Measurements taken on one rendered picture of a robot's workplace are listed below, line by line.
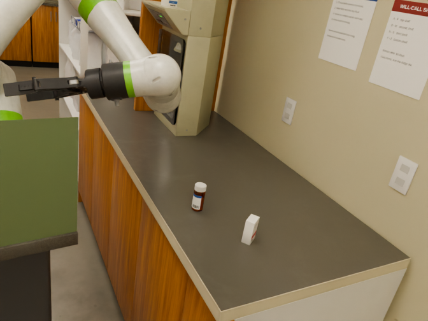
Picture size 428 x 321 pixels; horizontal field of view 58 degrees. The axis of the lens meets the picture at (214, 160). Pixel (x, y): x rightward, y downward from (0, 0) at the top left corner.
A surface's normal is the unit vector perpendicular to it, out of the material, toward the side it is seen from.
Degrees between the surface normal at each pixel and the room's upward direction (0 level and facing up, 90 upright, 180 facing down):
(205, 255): 0
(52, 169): 90
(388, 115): 90
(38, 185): 90
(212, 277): 0
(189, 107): 90
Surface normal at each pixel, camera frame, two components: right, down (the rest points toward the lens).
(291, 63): -0.88, 0.06
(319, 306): 0.45, 0.43
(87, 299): 0.15, -0.90
